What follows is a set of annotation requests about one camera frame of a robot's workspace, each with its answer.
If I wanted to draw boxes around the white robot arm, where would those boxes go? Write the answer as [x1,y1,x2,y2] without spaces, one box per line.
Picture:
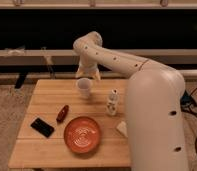
[73,31,189,171]

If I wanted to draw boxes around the wooden table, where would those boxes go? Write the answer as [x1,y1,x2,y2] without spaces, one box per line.
[8,79,130,169]

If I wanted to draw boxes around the black rectangular phone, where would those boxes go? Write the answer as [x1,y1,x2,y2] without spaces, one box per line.
[31,118,54,138]

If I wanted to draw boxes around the black cables on floor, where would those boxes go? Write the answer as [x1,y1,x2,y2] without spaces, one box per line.
[180,77,197,168]

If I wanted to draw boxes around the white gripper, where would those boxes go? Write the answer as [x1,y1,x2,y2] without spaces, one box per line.
[75,61,101,81]

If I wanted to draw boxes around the white rectangular block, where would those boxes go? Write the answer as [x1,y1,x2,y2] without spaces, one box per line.
[116,121,128,137]

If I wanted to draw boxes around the dark red oblong object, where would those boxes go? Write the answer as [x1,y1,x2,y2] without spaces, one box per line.
[56,105,69,123]

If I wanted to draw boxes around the orange ceramic bowl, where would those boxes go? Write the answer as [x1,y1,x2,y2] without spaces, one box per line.
[64,116,101,154]

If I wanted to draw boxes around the white ceramic cup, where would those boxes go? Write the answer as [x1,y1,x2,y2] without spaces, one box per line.
[76,78,92,99]

